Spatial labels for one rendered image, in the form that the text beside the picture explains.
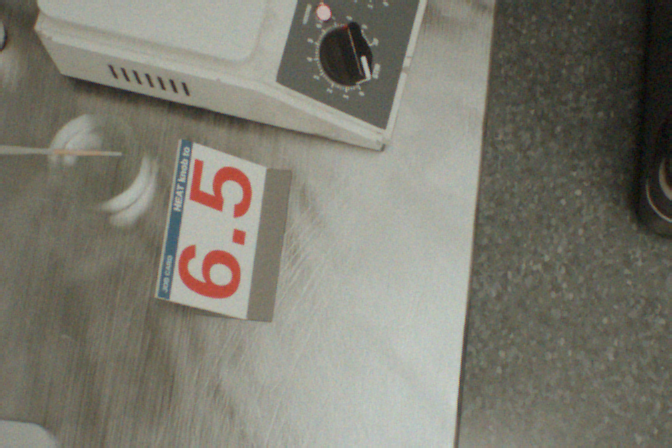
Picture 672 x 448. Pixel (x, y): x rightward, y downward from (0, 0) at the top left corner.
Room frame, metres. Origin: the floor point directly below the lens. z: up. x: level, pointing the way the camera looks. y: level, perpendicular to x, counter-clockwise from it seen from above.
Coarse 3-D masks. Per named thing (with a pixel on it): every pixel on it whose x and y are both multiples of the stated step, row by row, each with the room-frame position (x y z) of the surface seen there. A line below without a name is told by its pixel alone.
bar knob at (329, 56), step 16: (336, 32) 0.29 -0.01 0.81; (352, 32) 0.29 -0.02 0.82; (320, 48) 0.28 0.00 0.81; (336, 48) 0.28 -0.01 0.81; (352, 48) 0.28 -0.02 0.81; (368, 48) 0.29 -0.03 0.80; (336, 64) 0.28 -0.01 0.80; (352, 64) 0.27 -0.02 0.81; (368, 64) 0.27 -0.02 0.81; (336, 80) 0.27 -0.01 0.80; (352, 80) 0.27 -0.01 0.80
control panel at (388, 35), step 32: (320, 0) 0.31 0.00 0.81; (352, 0) 0.31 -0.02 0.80; (384, 0) 0.32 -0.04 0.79; (416, 0) 0.32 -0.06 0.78; (288, 32) 0.29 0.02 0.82; (320, 32) 0.29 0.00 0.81; (384, 32) 0.30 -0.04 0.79; (288, 64) 0.27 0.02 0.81; (320, 64) 0.28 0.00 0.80; (384, 64) 0.28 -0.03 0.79; (320, 96) 0.26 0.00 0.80; (352, 96) 0.26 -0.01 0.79; (384, 96) 0.26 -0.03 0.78; (384, 128) 0.24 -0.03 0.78
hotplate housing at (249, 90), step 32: (288, 0) 0.31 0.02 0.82; (64, 32) 0.30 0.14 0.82; (96, 32) 0.30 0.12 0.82; (416, 32) 0.30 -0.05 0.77; (64, 64) 0.30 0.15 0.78; (96, 64) 0.29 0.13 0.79; (128, 64) 0.28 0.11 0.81; (160, 64) 0.28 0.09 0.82; (192, 64) 0.28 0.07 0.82; (224, 64) 0.27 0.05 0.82; (256, 64) 0.27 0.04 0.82; (160, 96) 0.28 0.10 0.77; (192, 96) 0.27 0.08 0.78; (224, 96) 0.27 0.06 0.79; (256, 96) 0.26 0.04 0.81; (288, 96) 0.26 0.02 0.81; (288, 128) 0.25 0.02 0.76; (320, 128) 0.25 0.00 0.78; (352, 128) 0.24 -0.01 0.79
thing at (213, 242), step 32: (192, 160) 0.23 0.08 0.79; (224, 160) 0.24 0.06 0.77; (192, 192) 0.21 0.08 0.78; (224, 192) 0.22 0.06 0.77; (192, 224) 0.20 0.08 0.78; (224, 224) 0.20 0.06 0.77; (192, 256) 0.18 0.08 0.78; (224, 256) 0.18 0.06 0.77; (192, 288) 0.16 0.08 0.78; (224, 288) 0.16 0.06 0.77
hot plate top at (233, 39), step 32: (64, 0) 0.31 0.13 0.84; (96, 0) 0.31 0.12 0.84; (128, 0) 0.31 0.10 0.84; (160, 0) 0.30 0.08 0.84; (192, 0) 0.30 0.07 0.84; (224, 0) 0.30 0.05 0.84; (256, 0) 0.30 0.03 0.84; (128, 32) 0.29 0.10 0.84; (160, 32) 0.29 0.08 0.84; (192, 32) 0.29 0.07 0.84; (224, 32) 0.28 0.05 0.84; (256, 32) 0.28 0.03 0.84
